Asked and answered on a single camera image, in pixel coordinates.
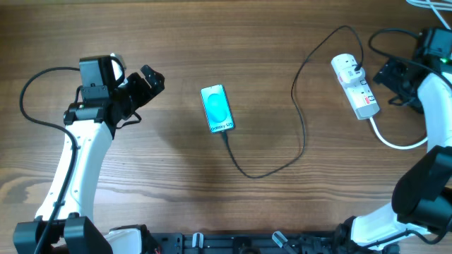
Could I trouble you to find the teal Galaxy smartphone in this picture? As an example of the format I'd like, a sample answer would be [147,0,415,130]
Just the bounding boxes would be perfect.
[201,84,235,133]

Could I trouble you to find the black USB charging cable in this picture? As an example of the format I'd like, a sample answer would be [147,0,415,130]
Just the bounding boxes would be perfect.
[220,25,366,179]

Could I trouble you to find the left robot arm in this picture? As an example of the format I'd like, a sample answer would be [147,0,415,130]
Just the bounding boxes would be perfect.
[13,54,165,253]

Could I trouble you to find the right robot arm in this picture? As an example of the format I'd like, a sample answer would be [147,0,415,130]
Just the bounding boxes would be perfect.
[331,28,451,253]

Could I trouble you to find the white USB charger plug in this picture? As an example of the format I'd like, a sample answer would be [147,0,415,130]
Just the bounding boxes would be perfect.
[338,67,365,85]

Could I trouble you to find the white power strip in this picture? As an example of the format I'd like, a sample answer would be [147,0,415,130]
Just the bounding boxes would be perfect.
[331,54,380,120]

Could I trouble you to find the black right camera cable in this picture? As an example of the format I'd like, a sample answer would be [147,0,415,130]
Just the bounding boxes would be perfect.
[362,28,452,248]

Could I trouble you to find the black camera cable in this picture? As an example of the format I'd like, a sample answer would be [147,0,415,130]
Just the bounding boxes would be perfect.
[362,28,452,248]
[19,55,127,254]

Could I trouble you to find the white cables at corner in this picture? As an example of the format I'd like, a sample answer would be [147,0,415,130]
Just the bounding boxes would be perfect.
[405,0,452,31]

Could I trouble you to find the black left camera cable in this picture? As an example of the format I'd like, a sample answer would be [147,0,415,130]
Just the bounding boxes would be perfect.
[19,55,127,254]

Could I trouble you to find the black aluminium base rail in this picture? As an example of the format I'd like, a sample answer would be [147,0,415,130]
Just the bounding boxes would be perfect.
[148,231,400,254]

